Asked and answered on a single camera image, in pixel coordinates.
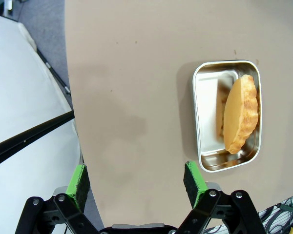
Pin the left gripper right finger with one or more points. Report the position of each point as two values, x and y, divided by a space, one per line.
195 182

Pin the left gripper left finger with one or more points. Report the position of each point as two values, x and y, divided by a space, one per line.
79 187

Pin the rectangular steel container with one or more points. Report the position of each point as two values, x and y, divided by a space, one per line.
207 109

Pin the black metal bar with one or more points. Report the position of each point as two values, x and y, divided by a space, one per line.
31 132

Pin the white side board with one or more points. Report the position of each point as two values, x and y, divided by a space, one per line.
22 85

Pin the thin black rod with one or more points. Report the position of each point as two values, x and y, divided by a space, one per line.
55 72

